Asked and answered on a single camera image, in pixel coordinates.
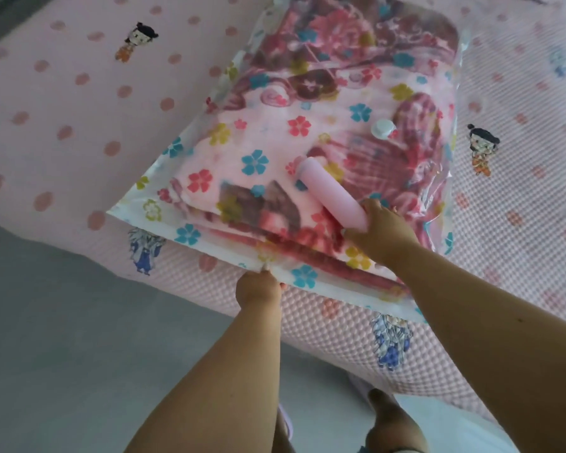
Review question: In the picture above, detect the person's left hand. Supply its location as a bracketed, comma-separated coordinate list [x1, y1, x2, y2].
[235, 270, 287, 311]

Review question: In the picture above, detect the person's right hand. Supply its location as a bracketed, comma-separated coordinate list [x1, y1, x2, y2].
[341, 198, 421, 269]

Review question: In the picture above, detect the lilac hand pump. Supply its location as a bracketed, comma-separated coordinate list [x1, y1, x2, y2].
[296, 157, 370, 232]

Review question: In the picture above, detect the white round valve cap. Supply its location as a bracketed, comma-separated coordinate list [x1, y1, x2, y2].
[371, 119, 397, 140]

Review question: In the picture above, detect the flower-print plastic storage bag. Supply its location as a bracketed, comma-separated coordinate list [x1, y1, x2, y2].
[107, 0, 472, 324]

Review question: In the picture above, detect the red floral blanket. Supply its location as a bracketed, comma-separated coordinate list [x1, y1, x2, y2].
[169, 0, 461, 298]

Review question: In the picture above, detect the person's right forearm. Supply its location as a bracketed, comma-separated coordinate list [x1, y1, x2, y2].
[391, 245, 566, 453]

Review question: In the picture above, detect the person's left forearm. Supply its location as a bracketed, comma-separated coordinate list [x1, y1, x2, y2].
[125, 296, 284, 453]

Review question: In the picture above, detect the person's left leg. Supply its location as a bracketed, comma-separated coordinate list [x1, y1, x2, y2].
[273, 408, 296, 453]

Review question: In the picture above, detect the person's leg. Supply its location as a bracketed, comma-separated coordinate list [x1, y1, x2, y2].
[273, 408, 296, 453]
[365, 389, 428, 453]

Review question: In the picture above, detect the person's right leg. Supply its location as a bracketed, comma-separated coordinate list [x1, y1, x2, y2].
[365, 389, 428, 453]

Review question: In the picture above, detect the lilac left slipper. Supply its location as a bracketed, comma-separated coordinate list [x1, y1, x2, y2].
[278, 403, 294, 442]

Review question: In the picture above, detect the lilac slipper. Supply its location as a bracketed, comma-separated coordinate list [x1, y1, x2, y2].
[278, 403, 294, 442]
[348, 372, 374, 403]

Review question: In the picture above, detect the lilac right slipper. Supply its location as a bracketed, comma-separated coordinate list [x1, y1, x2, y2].
[348, 372, 374, 403]

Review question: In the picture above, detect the pink cartoon bed sheet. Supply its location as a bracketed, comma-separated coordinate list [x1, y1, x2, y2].
[0, 0, 566, 420]

